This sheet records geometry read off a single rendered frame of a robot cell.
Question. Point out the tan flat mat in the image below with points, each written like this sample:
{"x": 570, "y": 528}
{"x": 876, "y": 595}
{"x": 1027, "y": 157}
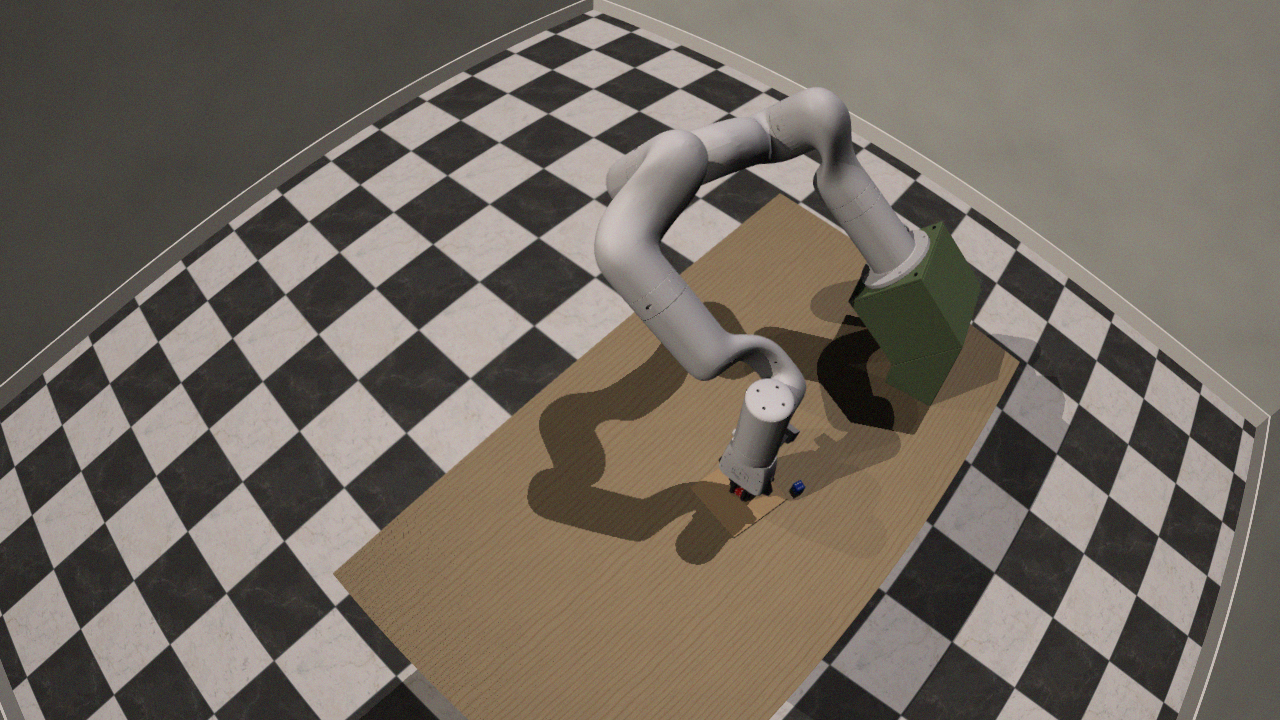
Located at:
{"x": 735, "y": 515}

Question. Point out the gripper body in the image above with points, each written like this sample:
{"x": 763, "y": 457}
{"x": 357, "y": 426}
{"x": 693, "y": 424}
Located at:
{"x": 752, "y": 479}

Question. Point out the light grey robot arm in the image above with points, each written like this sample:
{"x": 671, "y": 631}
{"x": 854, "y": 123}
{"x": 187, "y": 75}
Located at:
{"x": 674, "y": 165}

